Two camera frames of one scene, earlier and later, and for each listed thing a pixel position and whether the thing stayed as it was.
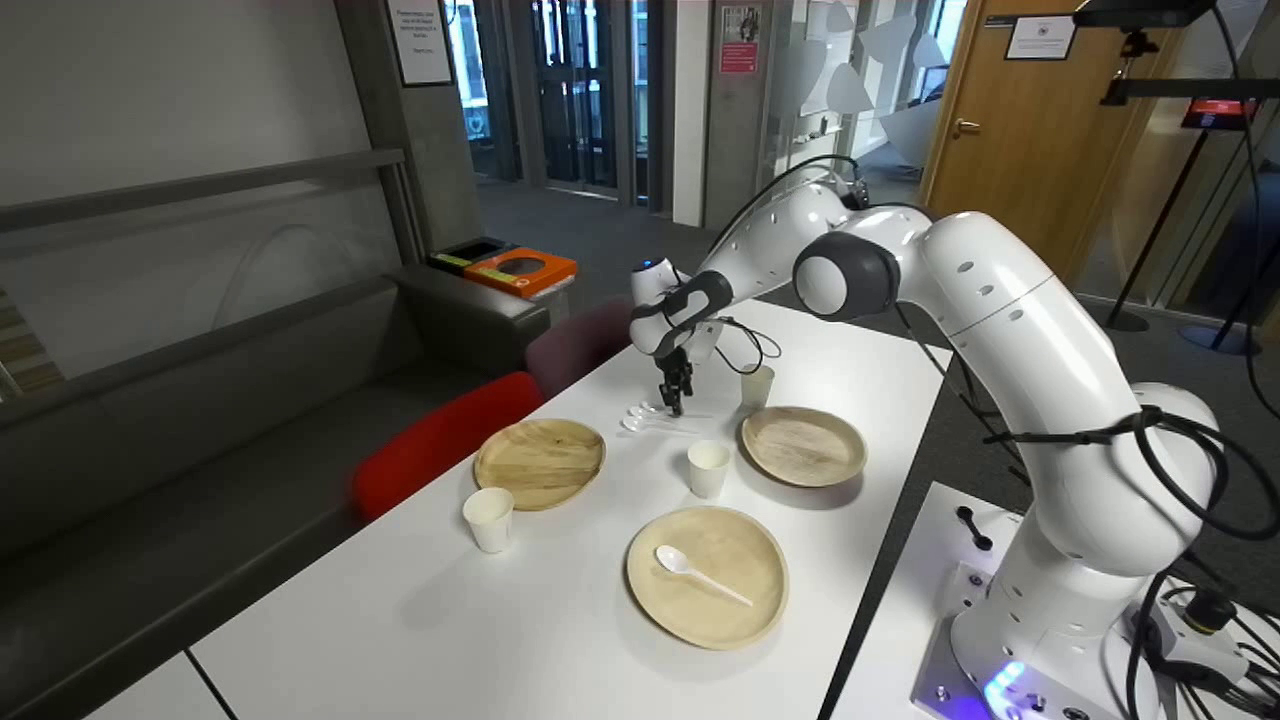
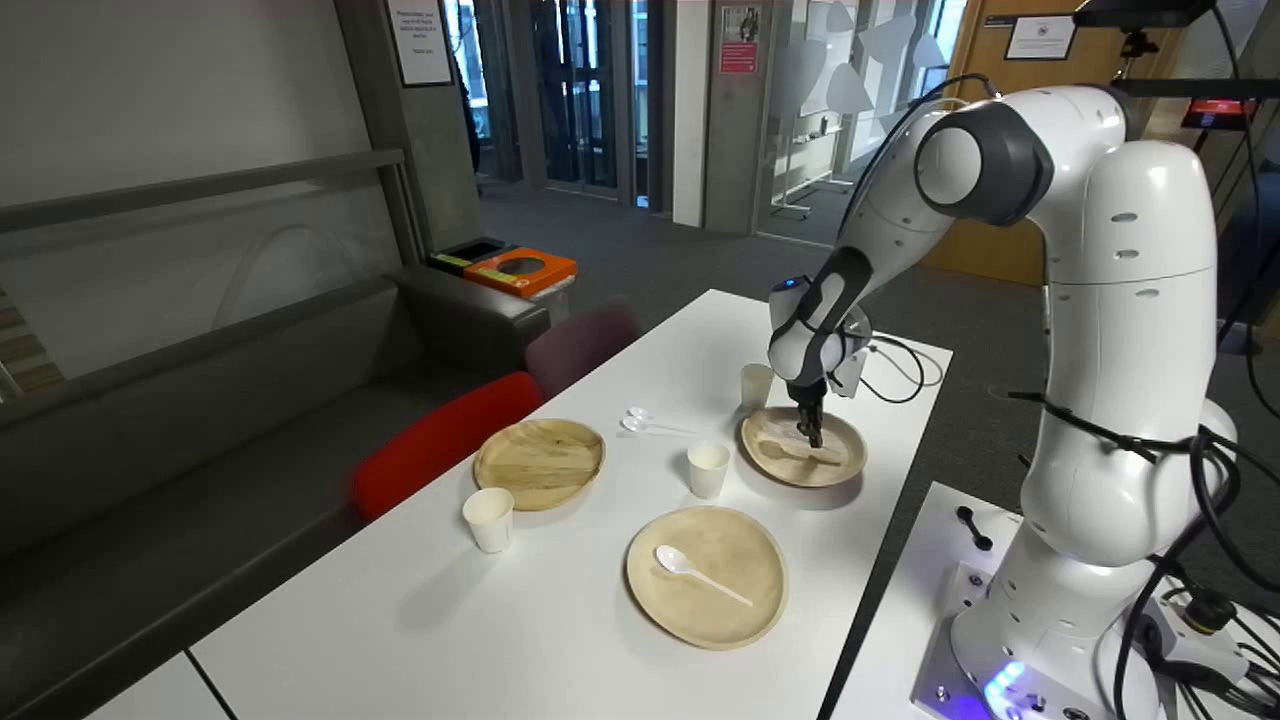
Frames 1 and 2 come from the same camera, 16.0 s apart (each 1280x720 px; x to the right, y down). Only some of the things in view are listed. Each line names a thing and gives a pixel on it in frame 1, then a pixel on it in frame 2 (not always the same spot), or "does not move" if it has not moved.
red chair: x=433 y=434 does not move
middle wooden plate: x=686 y=608 does not move
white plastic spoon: x=640 y=412 -> x=793 y=453
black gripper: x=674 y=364 -> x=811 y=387
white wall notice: x=421 y=45 does not move
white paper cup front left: x=488 y=515 does not move
